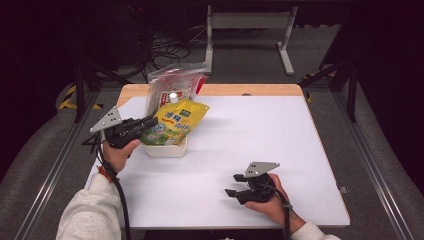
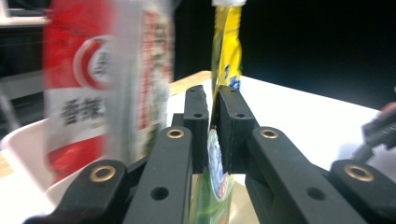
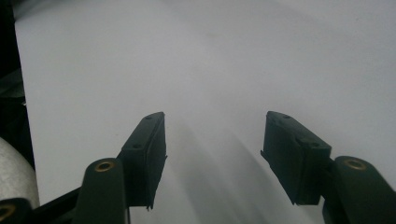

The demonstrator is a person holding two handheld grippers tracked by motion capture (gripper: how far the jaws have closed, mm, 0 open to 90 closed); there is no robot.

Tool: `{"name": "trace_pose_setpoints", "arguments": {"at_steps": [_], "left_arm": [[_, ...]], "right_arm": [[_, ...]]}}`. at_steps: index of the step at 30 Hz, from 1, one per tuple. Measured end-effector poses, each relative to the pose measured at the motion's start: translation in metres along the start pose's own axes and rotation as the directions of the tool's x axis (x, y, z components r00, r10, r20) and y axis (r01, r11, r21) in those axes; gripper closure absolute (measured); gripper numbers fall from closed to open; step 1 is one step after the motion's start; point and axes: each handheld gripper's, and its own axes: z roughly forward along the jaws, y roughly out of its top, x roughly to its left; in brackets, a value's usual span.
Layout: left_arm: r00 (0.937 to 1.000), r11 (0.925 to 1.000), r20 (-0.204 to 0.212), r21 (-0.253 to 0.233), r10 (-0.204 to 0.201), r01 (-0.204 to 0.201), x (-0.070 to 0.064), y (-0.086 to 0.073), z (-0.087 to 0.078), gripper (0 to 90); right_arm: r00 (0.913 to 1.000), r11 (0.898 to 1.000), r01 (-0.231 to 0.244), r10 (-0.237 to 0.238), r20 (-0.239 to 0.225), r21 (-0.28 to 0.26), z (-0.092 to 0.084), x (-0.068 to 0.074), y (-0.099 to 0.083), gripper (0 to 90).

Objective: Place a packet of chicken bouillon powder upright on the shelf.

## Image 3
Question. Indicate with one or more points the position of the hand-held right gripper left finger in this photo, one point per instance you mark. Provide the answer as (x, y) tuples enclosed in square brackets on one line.
[(146, 161)]

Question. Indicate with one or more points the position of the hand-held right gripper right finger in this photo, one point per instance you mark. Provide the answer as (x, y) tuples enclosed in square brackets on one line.
[(292, 158)]

